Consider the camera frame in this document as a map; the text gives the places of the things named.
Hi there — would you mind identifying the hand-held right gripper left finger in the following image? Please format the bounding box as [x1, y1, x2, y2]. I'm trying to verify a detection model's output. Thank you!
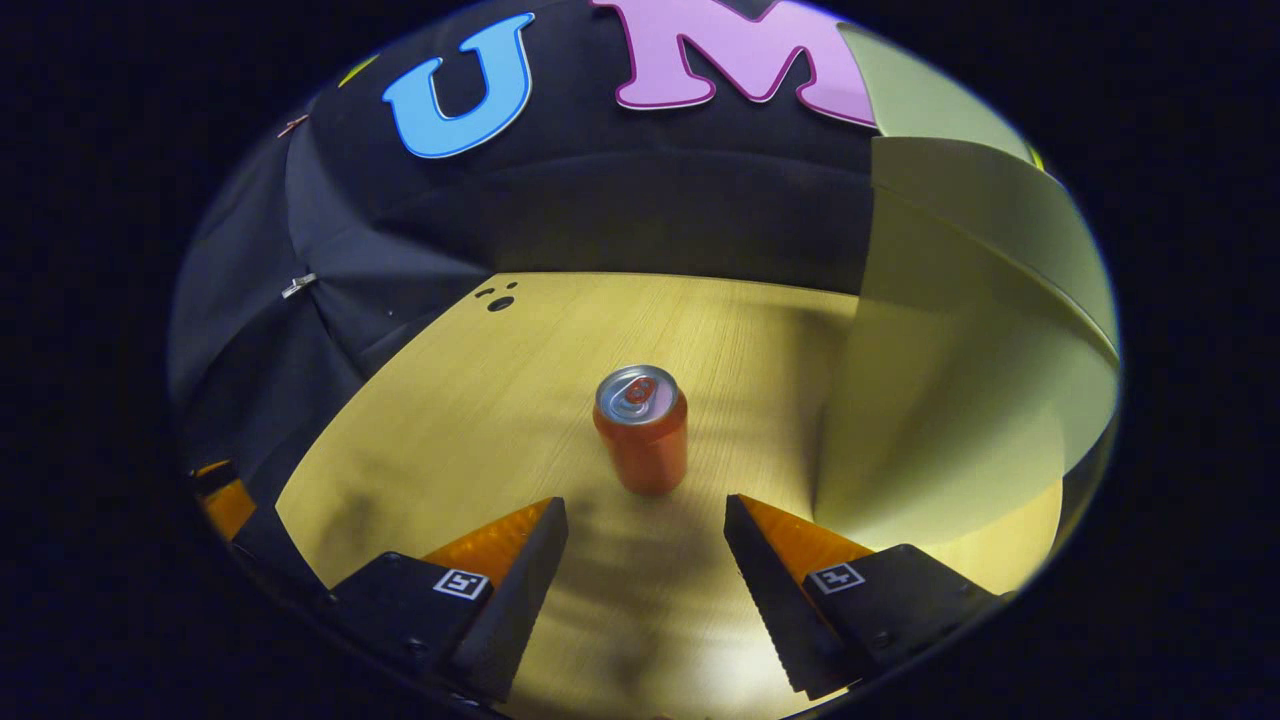
[325, 497, 570, 703]

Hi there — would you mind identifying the green garbage bin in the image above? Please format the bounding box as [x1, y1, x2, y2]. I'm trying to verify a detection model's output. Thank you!
[815, 22, 1121, 551]

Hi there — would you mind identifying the black backdrop cloth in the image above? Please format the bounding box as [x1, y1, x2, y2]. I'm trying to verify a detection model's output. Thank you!
[168, 0, 881, 501]

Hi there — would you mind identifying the red pop can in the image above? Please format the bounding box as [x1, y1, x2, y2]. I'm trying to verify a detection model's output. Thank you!
[593, 364, 689, 498]

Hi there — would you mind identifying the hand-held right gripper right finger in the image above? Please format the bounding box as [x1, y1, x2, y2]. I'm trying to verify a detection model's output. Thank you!
[723, 494, 1006, 701]

